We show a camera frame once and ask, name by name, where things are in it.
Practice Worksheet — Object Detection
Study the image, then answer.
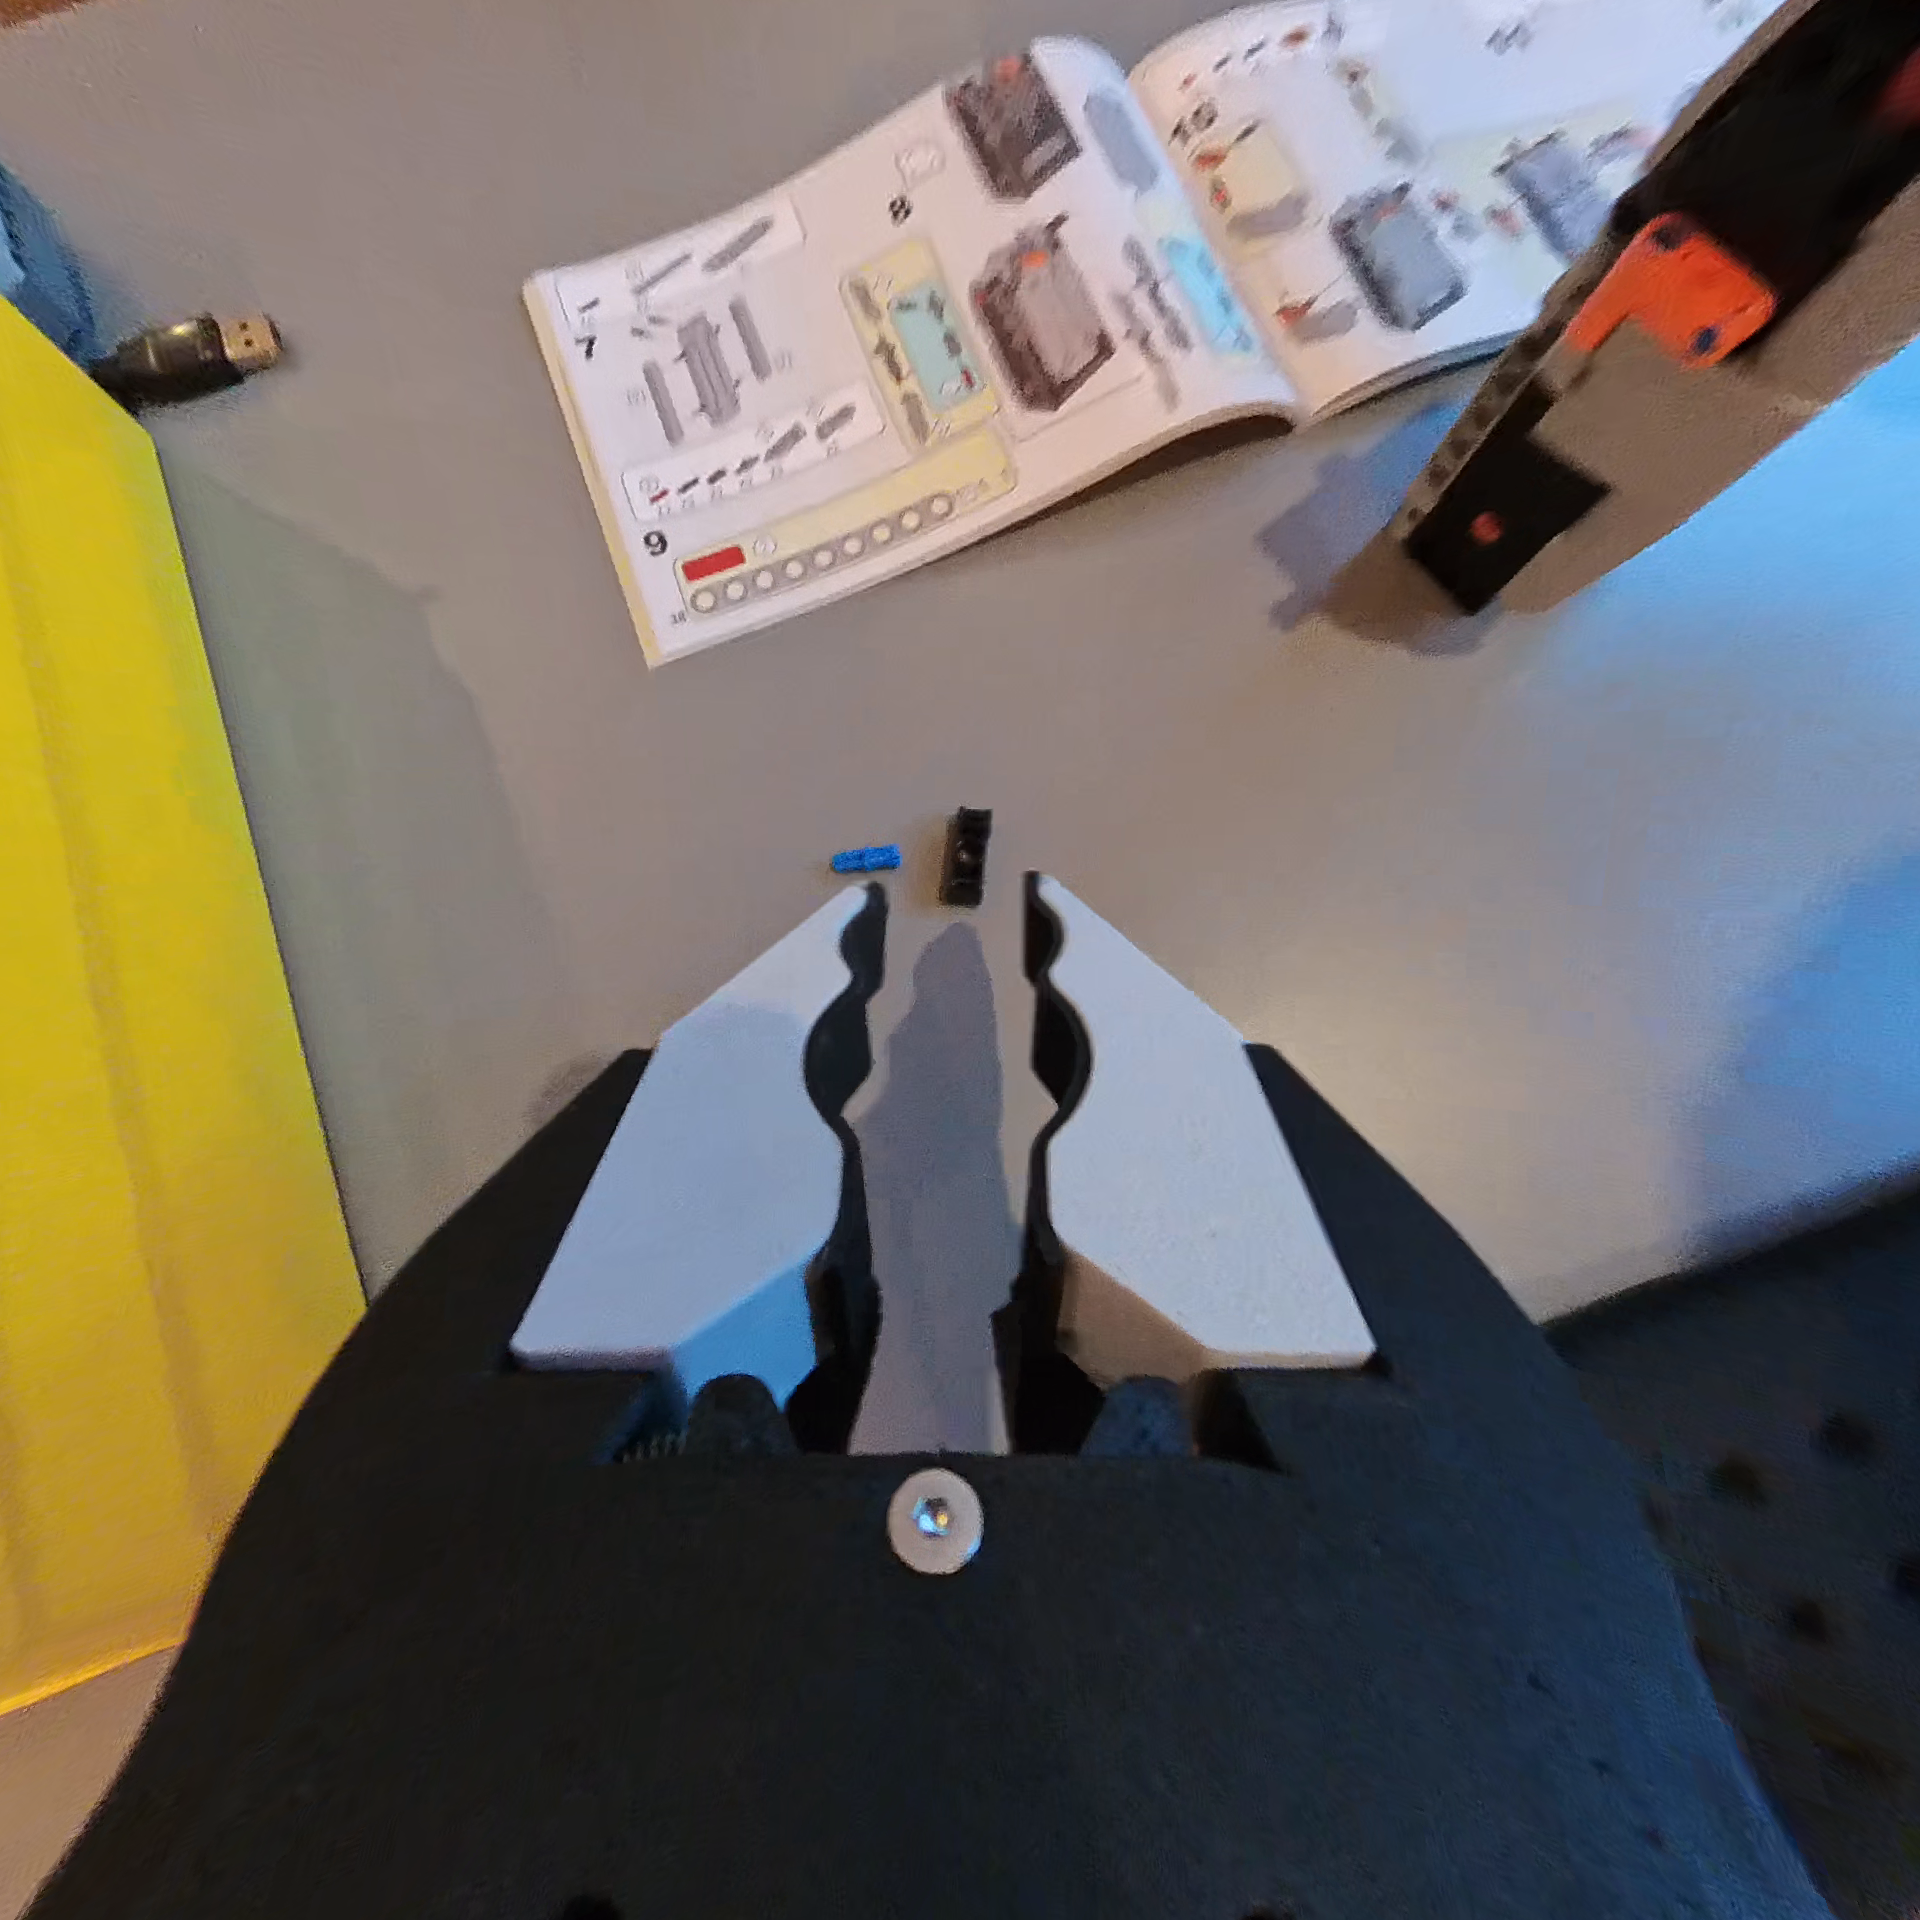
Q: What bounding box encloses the black studded pad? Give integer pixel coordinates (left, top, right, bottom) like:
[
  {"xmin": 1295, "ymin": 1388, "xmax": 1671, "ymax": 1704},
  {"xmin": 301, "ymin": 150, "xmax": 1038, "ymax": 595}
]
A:
[{"xmin": 1544, "ymin": 1193, "xmax": 1920, "ymax": 1920}]

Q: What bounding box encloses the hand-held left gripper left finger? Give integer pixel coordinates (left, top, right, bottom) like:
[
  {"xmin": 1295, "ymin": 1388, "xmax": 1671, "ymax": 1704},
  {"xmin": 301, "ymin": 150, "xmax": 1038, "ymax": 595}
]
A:
[{"xmin": 507, "ymin": 883, "xmax": 895, "ymax": 1454}]

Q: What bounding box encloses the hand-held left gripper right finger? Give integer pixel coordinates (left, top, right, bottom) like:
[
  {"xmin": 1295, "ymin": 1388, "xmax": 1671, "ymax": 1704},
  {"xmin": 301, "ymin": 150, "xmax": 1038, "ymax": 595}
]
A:
[{"xmin": 992, "ymin": 867, "xmax": 1381, "ymax": 1454}]

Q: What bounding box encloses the yellow plastic bin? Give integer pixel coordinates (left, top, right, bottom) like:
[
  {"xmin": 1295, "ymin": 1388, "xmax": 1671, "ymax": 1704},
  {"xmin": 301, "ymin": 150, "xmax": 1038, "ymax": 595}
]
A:
[{"xmin": 0, "ymin": 292, "xmax": 370, "ymax": 1720}]

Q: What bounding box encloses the black USB plug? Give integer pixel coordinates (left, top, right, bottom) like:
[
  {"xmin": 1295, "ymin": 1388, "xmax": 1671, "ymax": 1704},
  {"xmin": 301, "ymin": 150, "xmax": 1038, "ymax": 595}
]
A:
[{"xmin": 90, "ymin": 310, "xmax": 288, "ymax": 410}]

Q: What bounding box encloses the grey toy robot model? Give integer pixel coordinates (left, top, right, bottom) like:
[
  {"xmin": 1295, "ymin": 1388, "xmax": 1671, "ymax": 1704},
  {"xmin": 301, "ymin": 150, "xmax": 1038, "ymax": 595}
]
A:
[{"xmin": 1326, "ymin": 0, "xmax": 1920, "ymax": 620}]

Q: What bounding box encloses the blue grey battery box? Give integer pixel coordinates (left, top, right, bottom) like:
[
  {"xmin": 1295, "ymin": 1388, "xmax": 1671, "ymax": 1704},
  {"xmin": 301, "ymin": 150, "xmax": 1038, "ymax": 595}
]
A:
[{"xmin": 0, "ymin": 157, "xmax": 101, "ymax": 363}]

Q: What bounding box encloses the grey desk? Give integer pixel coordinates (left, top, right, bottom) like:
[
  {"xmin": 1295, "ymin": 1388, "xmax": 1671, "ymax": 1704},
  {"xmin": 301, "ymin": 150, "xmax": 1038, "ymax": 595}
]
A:
[{"xmin": 0, "ymin": 0, "xmax": 1920, "ymax": 1862}]

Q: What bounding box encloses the instruction booklet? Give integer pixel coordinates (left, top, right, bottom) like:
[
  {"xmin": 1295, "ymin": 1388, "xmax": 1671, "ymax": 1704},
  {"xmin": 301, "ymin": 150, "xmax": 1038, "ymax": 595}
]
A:
[{"xmin": 523, "ymin": 0, "xmax": 1788, "ymax": 670}]

